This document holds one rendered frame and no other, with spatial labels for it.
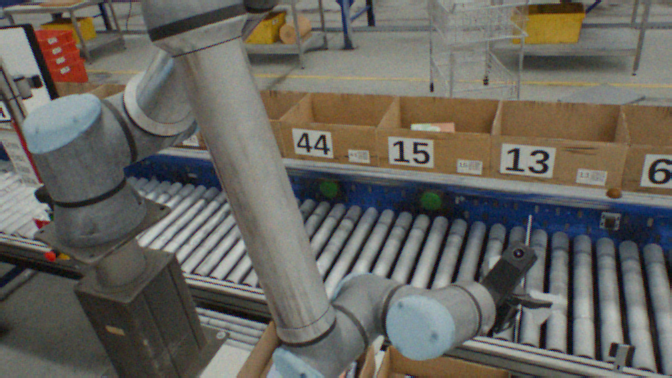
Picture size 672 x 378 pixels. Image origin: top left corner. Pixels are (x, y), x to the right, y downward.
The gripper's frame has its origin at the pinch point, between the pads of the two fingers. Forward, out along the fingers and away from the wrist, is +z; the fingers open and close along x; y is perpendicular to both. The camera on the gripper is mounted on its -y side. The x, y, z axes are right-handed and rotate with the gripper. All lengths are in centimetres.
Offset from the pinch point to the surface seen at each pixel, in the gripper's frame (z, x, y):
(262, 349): -21, -44, 49
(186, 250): -10, -106, 61
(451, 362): 3.7, -8.3, 30.6
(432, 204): 51, -57, 19
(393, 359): -1.0, -19.6, 38.0
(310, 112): 48, -127, 13
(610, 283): 59, 1, 14
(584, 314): 45.1, 2.1, 20.0
